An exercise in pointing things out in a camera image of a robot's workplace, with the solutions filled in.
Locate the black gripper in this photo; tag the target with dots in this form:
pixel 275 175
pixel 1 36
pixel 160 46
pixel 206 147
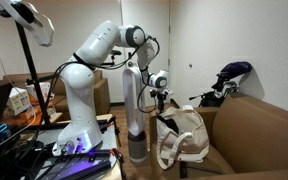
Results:
pixel 159 93

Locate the beige canvas tote bag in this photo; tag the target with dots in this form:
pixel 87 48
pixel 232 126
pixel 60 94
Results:
pixel 190 136

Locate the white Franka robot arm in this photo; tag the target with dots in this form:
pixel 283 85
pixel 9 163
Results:
pixel 79 86

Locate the brown sofa with tote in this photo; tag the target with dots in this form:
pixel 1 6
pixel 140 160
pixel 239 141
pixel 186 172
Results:
pixel 257 140

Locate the white bladeless tower fan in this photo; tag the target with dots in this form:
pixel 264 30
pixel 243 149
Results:
pixel 137 143

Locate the black golf bag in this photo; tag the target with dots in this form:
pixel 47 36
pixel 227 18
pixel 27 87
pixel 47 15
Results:
pixel 212 100

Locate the red black bar clamp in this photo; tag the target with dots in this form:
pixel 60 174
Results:
pixel 112 128
pixel 118 163

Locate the silver golf iron head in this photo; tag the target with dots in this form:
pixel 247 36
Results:
pixel 219 93

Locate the black golf driver head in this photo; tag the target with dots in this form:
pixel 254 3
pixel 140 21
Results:
pixel 231 87

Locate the white door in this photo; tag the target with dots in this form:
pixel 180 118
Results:
pixel 157 20

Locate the white red cardboard box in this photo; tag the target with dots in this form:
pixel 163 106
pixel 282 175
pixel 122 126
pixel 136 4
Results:
pixel 44 90

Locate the black tripod pole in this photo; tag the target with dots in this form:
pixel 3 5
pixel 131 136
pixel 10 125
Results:
pixel 32 73

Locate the wooden coffee table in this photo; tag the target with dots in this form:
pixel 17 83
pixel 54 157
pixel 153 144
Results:
pixel 20 118

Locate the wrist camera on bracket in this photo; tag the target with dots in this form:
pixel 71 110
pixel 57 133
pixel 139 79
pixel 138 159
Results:
pixel 169 91

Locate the black aluminium rail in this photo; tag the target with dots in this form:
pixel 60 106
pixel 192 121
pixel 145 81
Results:
pixel 80 165

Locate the white camera holder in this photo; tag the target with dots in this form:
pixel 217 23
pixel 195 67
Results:
pixel 39 28

